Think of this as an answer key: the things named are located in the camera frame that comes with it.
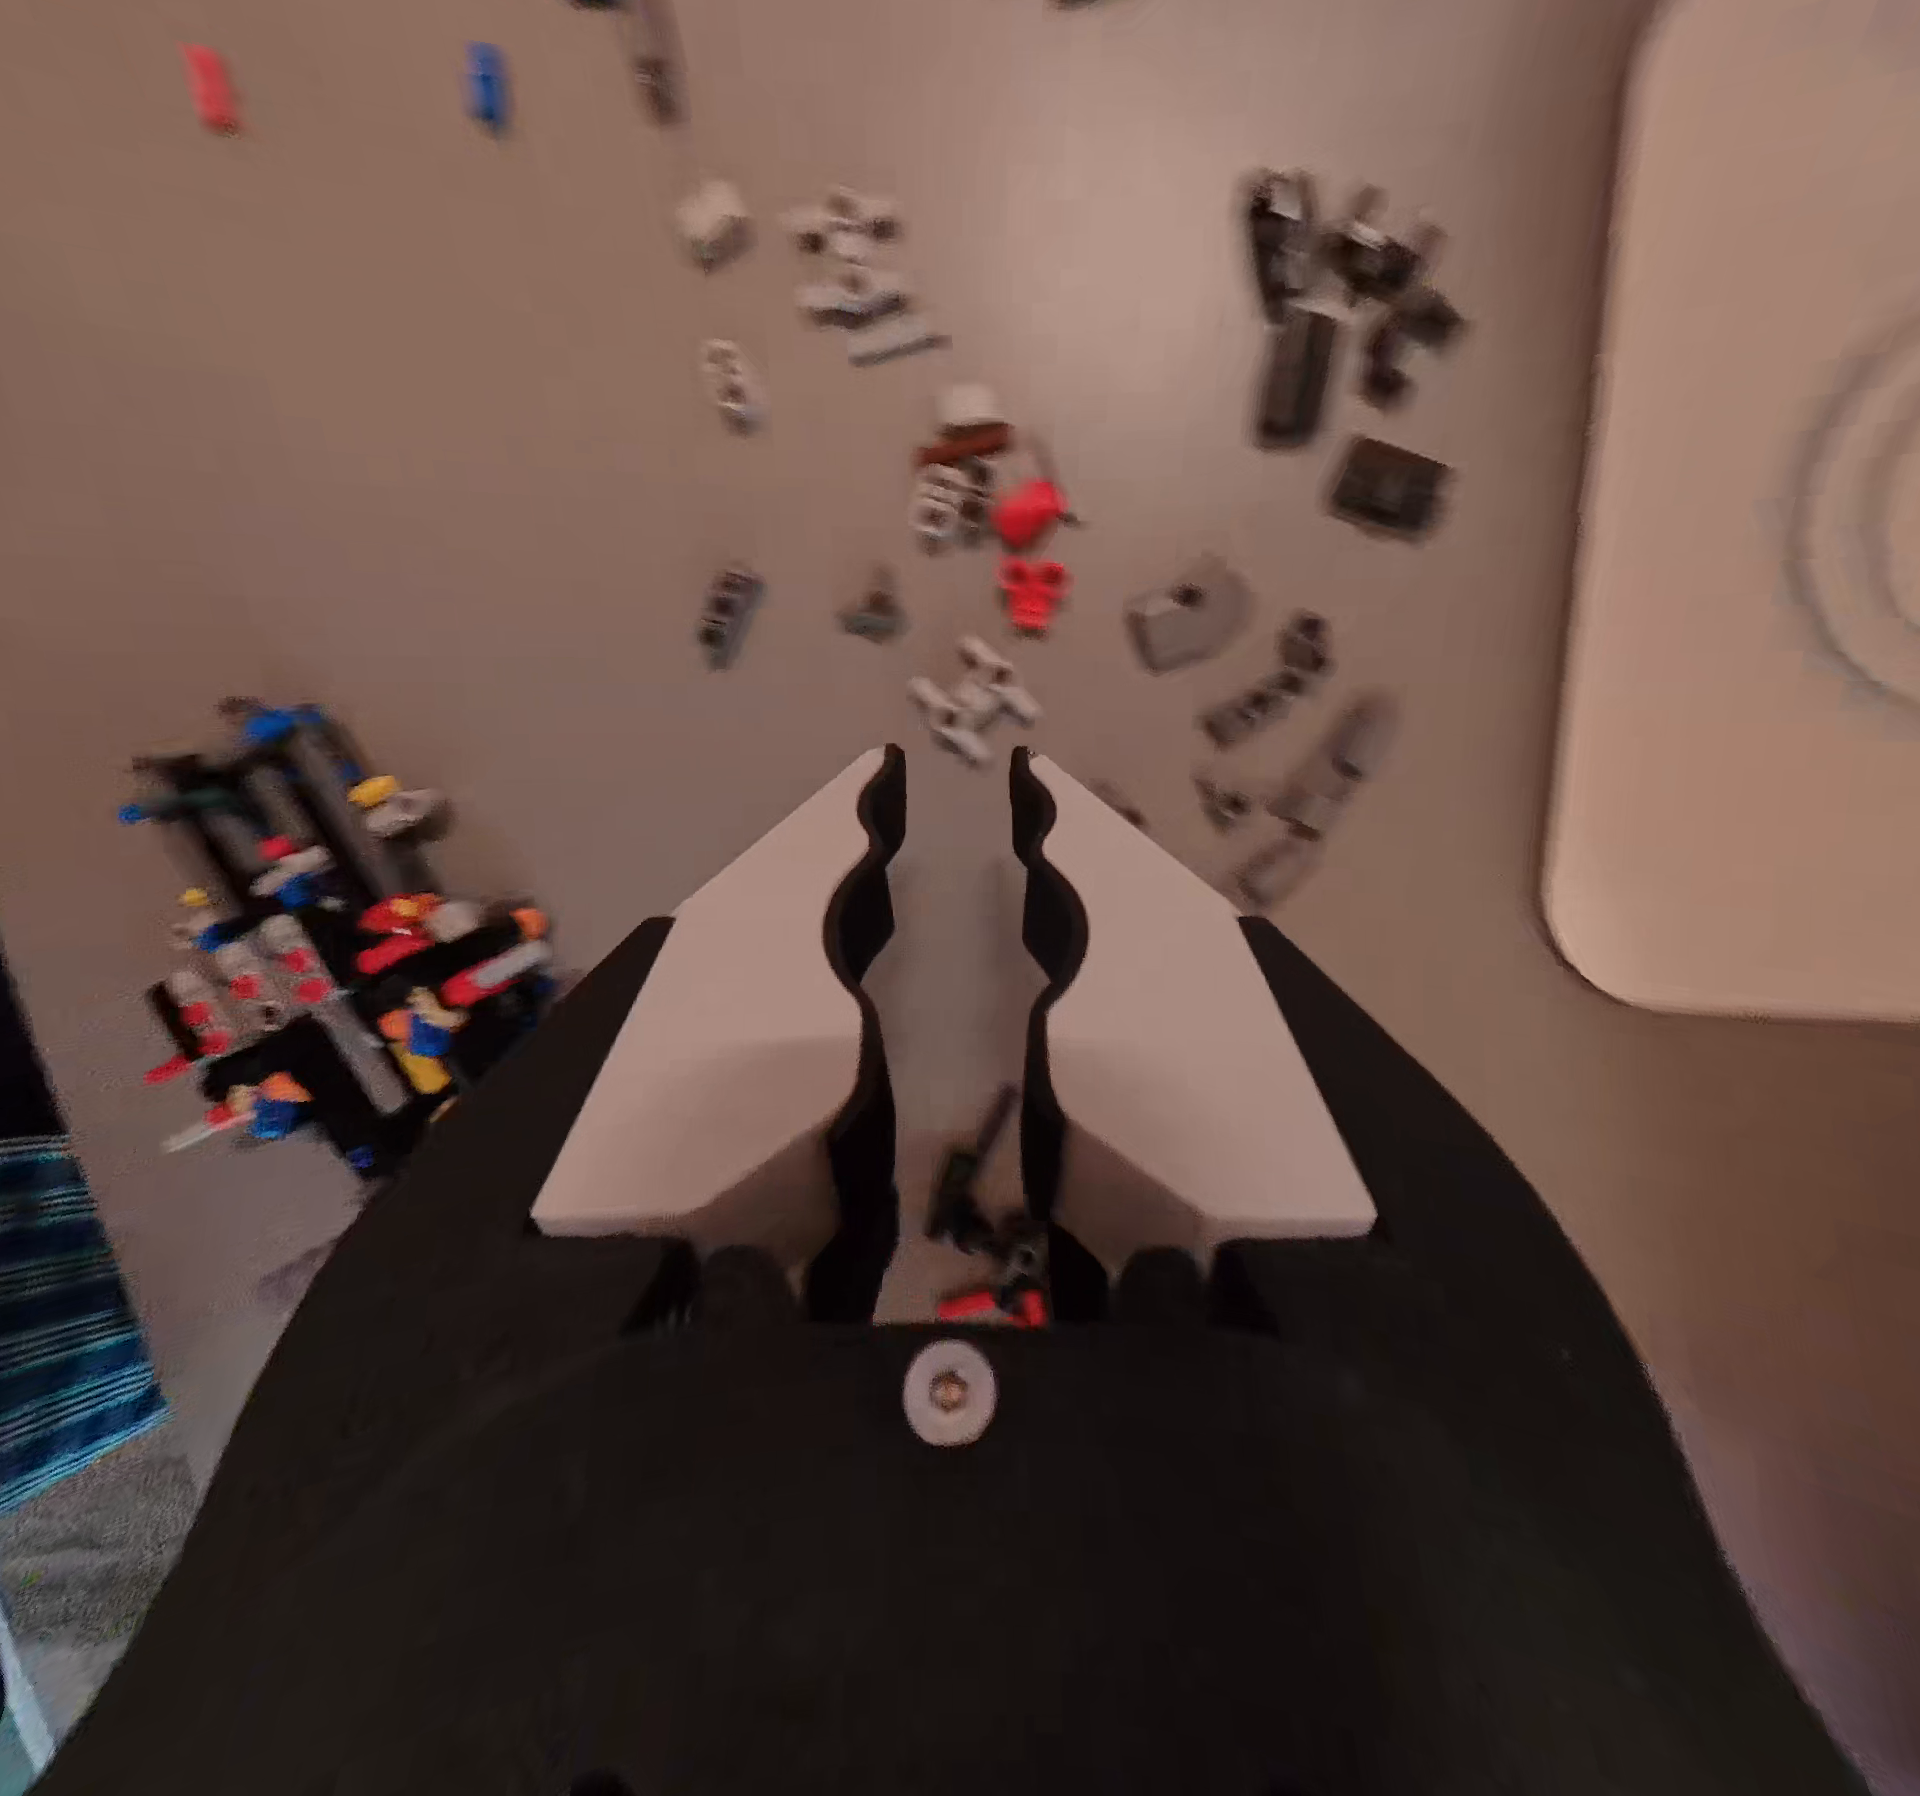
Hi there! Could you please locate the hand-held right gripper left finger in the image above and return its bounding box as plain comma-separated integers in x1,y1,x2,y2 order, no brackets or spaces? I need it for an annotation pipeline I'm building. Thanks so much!
527,742,910,1330

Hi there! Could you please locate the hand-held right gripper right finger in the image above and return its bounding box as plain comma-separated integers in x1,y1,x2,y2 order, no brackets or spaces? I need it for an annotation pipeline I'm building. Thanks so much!
1004,742,1383,1330

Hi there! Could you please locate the black thin lego piece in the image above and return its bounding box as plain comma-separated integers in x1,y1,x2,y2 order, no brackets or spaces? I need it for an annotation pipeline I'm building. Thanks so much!
926,1084,1025,1253

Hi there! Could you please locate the red and black lego piece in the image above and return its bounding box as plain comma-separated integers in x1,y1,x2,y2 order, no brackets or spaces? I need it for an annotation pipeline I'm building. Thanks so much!
938,1225,1055,1330

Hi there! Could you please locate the grey long lego piece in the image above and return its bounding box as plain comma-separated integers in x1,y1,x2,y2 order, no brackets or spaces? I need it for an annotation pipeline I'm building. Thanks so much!
1227,689,1400,917

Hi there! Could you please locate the dark grey lego connector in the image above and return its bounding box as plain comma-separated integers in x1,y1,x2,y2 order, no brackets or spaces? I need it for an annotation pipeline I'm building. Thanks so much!
1197,603,1343,749

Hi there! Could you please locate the partly built colourful lego model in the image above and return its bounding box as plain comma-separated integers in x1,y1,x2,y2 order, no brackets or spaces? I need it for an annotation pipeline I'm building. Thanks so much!
119,697,558,1179

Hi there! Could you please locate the grey curved lego panel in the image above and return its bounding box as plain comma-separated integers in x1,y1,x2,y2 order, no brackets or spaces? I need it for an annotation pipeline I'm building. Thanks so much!
1123,550,1256,675

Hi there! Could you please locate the dark grey two-hole lego beam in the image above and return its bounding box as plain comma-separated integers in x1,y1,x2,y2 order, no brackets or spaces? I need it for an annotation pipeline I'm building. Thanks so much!
694,566,769,674

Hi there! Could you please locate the black flat clip lego piece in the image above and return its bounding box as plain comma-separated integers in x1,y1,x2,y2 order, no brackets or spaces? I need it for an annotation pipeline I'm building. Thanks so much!
1322,437,1457,549

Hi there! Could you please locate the black curved lego block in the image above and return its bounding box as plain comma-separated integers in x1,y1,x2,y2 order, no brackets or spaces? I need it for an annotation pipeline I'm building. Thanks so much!
1252,294,1354,457

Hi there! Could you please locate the black angled lego connector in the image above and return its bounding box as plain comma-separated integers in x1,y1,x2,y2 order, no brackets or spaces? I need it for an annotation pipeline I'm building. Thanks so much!
1346,284,1468,411

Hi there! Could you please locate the black clip lego block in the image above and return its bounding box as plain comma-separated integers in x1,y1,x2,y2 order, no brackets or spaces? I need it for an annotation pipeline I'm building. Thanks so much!
1245,166,1330,320

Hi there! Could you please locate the light grey short lego block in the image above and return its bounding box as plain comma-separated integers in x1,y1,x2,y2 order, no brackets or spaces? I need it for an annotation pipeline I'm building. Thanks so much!
668,179,755,269

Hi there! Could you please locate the light grey small connector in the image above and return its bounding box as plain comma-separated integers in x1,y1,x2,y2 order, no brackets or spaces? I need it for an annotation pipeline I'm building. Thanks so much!
910,636,1044,772

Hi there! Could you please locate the light grey two-hole liftarm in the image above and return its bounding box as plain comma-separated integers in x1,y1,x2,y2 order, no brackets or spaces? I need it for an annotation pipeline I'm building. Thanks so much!
694,334,769,437

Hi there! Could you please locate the blue striped cloth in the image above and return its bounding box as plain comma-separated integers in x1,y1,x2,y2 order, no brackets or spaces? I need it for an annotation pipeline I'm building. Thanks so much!
0,1129,173,1515

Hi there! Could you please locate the white rounded board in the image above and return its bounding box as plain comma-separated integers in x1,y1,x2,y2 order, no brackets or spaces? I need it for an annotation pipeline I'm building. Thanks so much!
1548,0,1920,1027

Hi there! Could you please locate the light grey H-shaped connector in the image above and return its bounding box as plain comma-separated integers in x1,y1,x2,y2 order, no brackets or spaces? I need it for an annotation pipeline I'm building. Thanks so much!
782,192,910,331

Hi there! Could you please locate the black double pin connector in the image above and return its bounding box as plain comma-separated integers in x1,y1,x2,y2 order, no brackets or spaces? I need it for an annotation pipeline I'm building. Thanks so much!
1330,186,1449,304

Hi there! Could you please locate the white round plate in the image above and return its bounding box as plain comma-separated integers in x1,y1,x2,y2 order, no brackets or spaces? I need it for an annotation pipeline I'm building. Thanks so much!
1784,331,1920,718

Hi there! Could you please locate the dark grey thin liftarm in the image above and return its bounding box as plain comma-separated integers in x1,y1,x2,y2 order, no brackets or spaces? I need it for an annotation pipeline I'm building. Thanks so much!
625,0,692,133

